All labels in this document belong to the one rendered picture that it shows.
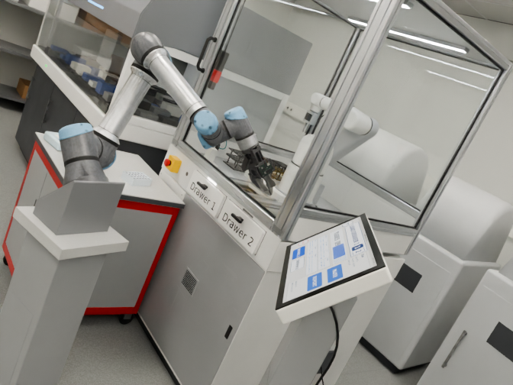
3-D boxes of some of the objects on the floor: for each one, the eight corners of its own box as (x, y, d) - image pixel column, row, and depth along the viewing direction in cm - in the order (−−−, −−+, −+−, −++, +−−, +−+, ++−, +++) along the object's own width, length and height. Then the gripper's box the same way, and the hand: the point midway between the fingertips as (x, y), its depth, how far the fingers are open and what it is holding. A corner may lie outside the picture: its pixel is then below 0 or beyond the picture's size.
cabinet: (192, 427, 206) (266, 273, 187) (113, 288, 279) (160, 166, 260) (330, 397, 270) (396, 279, 250) (236, 290, 343) (282, 192, 323)
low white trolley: (17, 334, 214) (68, 185, 195) (-5, 259, 257) (34, 131, 239) (133, 328, 252) (185, 203, 234) (97, 264, 296) (138, 154, 277)
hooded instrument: (56, 255, 286) (159, -41, 242) (3, 141, 417) (64, -64, 374) (214, 265, 366) (313, 43, 323) (128, 166, 497) (190, 0, 454)
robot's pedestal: (-5, 438, 165) (61, 251, 146) (-45, 381, 178) (11, 205, 160) (69, 405, 190) (133, 242, 172) (29, 357, 204) (84, 202, 186)
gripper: (245, 153, 171) (269, 203, 178) (266, 141, 174) (288, 191, 181) (236, 152, 179) (259, 200, 186) (255, 140, 182) (277, 189, 189)
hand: (269, 192), depth 185 cm, fingers closed
